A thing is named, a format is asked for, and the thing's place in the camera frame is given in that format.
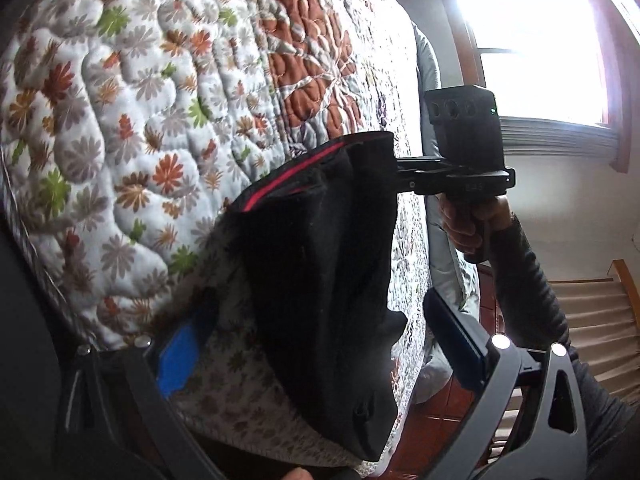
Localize black pants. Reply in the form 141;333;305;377
229;131;407;460

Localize right forearm dark sleeve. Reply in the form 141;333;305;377
489;214;639;479

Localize right hand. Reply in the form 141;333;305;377
437;194;512;256

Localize grey bed sheet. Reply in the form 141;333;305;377
412;25;480;404

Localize beige curtain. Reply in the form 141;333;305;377
489;278;640;461

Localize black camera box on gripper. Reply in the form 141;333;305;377
423;84;506;171

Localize window with wooden frame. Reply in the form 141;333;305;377
442;0;639;174

